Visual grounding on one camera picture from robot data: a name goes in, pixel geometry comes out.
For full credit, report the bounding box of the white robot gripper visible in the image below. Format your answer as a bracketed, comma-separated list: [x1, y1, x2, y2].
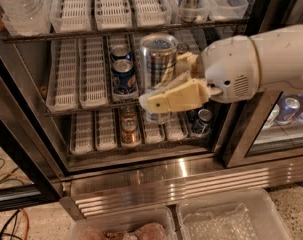
[139, 35, 260, 114]

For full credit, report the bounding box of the silver plaid soda can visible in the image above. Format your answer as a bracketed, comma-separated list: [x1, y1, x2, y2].
[139, 33, 179, 124]

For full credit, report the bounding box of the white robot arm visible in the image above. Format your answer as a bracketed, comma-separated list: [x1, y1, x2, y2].
[139, 25, 303, 114]

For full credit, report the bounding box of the dark blue can lower front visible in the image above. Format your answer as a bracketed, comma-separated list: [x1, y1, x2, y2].
[192, 109, 213, 134]

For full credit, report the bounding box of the blue Pepsi can front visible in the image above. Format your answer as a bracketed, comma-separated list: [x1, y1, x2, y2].
[112, 59, 137, 95]

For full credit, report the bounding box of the blue pepsi can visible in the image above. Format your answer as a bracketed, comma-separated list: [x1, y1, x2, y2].
[112, 59, 137, 95]
[111, 45, 132, 62]

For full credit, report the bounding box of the brown soda can lower rear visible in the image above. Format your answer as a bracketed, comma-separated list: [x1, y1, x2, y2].
[120, 106, 137, 120]

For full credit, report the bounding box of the brown soda can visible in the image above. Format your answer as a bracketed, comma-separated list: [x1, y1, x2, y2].
[121, 118, 139, 144]
[120, 106, 137, 120]

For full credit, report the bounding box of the blue Pepsi can rear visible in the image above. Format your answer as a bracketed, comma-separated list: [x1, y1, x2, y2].
[111, 45, 132, 62]

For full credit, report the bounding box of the brown soda can lower front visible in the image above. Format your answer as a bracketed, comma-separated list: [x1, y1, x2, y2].
[121, 118, 139, 144]

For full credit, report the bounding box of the Pepsi can behind glass door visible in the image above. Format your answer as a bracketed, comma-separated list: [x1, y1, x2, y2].
[276, 96, 300, 125]

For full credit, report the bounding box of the stainless steel fridge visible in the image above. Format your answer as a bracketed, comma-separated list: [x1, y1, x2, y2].
[0, 0, 303, 222]

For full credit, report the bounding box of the clear plastic bin left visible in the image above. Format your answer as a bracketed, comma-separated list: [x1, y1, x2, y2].
[65, 206, 178, 240]

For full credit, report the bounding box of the clear plastic bin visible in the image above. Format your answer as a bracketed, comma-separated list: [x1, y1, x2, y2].
[176, 188, 293, 240]
[65, 206, 178, 240]

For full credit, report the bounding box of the clear plastic bin right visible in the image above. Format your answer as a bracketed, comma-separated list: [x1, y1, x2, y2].
[176, 188, 293, 240]

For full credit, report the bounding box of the orange cable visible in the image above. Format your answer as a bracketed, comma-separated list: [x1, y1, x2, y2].
[17, 207, 30, 240]

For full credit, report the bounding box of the black cable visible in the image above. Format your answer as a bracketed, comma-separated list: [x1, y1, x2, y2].
[0, 209, 22, 240]

